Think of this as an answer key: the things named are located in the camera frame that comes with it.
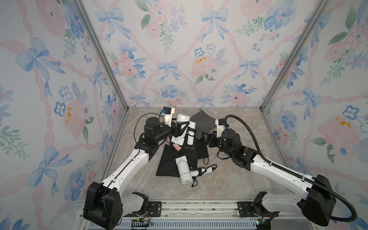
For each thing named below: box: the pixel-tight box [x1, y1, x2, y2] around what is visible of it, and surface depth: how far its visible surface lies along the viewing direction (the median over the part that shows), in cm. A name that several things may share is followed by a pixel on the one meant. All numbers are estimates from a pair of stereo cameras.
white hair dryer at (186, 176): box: [174, 155, 217, 185], surface depth 85 cm
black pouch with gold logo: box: [177, 135, 209, 166], surface depth 92 cm
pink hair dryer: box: [166, 136, 184, 155], surface depth 96 cm
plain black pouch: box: [155, 143, 199, 178], surface depth 91 cm
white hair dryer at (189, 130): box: [170, 113, 196, 146], surface depth 75 cm
